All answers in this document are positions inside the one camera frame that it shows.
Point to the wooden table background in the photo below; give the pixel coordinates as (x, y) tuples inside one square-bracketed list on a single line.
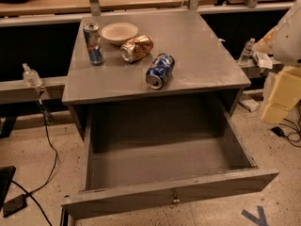
[(39, 7)]

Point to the blue pepsi can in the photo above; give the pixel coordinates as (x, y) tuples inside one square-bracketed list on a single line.
[(160, 70)]

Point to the clear bottle on left rail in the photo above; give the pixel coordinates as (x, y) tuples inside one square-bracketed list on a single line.
[(31, 77)]

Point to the white packet on rail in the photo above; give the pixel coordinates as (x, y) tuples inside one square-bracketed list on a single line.
[(262, 60)]

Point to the white box on floor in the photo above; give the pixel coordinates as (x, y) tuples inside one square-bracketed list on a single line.
[(250, 105)]

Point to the open grey top drawer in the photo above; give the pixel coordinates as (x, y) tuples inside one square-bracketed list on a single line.
[(139, 153)]

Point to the grey cabinet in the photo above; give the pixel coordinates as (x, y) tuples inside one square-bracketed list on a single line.
[(202, 63)]

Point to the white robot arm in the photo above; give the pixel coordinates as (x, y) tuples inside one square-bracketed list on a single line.
[(284, 42)]

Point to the black object left edge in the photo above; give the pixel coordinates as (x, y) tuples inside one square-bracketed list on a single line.
[(6, 176)]

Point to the black power adapter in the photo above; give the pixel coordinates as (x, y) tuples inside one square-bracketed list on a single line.
[(15, 205)]

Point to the upright blue red can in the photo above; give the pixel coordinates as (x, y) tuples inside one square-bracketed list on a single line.
[(92, 39)]

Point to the clear water bottle right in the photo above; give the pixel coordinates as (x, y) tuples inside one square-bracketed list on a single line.
[(246, 53)]

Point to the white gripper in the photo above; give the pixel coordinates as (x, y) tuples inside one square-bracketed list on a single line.
[(289, 40)]

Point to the white bowl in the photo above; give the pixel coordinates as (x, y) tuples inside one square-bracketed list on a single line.
[(118, 33)]

